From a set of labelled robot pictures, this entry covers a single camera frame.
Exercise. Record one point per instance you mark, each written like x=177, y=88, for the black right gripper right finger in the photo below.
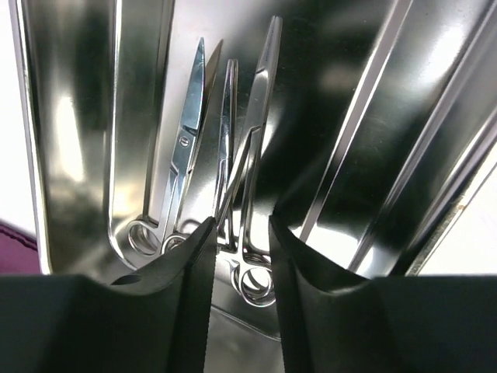
x=333, y=320

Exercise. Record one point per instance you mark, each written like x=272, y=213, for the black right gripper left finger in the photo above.
x=155, y=319

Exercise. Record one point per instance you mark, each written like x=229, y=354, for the steel surgical scissors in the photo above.
x=151, y=239

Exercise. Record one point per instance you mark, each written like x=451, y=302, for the steel forceps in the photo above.
x=225, y=152
x=250, y=273

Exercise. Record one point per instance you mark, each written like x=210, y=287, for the purple cloth drape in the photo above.
x=18, y=252

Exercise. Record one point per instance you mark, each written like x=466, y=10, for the stainless steel instrument tray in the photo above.
x=381, y=123

